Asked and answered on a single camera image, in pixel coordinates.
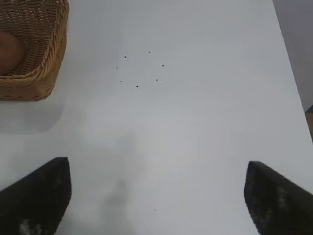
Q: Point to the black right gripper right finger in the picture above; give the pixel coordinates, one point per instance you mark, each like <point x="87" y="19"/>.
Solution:
<point x="281" y="210"/>

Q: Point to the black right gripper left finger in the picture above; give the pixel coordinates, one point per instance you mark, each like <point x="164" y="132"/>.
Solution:
<point x="34" y="200"/>

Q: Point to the bumpy orange fruit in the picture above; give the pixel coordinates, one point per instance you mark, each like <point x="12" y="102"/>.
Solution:
<point x="9" y="54"/>

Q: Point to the brown woven wicker basket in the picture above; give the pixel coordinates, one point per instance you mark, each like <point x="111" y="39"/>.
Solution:
<point x="36" y="36"/>

